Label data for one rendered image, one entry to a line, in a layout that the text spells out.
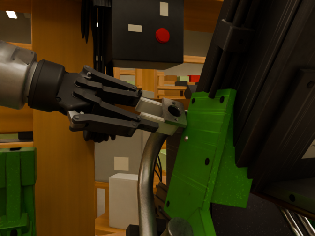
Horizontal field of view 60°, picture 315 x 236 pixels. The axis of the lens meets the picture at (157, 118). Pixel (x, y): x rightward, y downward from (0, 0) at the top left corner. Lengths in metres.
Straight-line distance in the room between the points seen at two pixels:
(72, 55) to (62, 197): 0.35
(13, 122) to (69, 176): 0.20
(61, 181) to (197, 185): 0.40
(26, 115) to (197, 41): 11.55
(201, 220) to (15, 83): 0.30
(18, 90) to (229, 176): 0.31
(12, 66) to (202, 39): 12.00
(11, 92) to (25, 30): 10.33
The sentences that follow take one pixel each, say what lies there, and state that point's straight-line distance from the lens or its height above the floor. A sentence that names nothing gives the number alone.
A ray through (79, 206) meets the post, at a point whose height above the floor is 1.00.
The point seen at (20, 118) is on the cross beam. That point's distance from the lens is 0.78.
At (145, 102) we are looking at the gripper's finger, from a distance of 0.47.
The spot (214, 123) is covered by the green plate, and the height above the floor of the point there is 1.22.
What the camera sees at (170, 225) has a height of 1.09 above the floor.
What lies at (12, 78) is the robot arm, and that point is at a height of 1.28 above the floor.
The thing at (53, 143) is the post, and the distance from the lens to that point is 0.70.
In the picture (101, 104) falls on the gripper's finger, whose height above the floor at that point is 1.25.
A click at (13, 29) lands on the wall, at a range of 10.77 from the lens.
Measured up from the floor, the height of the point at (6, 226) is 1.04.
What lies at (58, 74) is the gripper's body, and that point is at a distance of 0.42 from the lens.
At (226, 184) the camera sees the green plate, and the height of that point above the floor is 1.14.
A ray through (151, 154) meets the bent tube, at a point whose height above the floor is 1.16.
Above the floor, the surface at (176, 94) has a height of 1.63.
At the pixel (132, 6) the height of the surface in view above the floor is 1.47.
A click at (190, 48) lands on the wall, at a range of 11.93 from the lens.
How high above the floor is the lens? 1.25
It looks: 2 degrees down
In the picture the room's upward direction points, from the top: straight up
